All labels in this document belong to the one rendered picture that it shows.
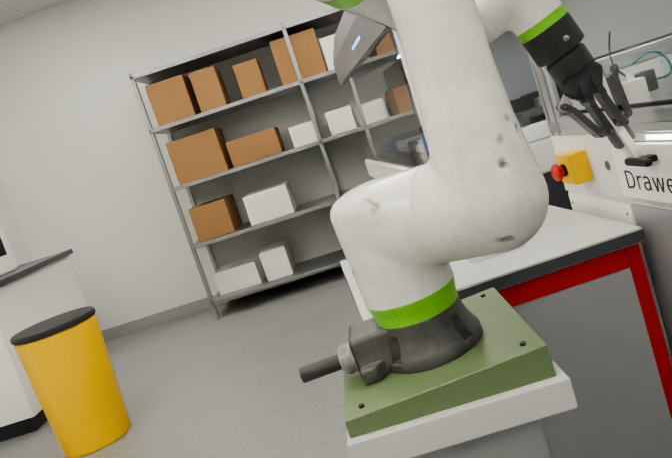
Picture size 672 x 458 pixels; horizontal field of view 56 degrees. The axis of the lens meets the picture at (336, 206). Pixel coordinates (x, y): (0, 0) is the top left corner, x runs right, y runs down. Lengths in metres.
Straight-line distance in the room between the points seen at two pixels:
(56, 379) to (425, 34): 2.89
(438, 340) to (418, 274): 0.09
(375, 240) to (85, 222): 5.08
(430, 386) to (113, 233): 5.04
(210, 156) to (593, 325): 3.95
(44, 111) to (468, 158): 5.29
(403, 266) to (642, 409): 0.80
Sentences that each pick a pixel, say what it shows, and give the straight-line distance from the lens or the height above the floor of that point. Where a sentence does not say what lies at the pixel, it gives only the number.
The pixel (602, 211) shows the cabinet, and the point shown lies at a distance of 1.56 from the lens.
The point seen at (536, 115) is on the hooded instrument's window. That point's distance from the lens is 2.05.
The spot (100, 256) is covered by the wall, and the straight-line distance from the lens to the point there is 5.80.
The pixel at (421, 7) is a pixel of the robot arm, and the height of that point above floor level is 1.23.
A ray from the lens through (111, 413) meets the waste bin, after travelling 3.48.
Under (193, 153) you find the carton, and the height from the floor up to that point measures 1.29.
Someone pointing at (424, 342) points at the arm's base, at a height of 0.83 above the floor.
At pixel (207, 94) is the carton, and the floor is 1.68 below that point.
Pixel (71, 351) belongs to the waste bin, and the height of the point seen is 0.51.
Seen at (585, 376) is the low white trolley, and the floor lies 0.50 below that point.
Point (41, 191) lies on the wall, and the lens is 5.91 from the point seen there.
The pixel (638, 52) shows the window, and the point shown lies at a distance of 1.28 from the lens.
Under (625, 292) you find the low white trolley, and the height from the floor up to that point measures 0.64.
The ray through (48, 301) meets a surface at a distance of 4.62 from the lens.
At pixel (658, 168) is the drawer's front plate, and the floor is 0.88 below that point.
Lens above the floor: 1.13
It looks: 7 degrees down
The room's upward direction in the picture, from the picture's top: 18 degrees counter-clockwise
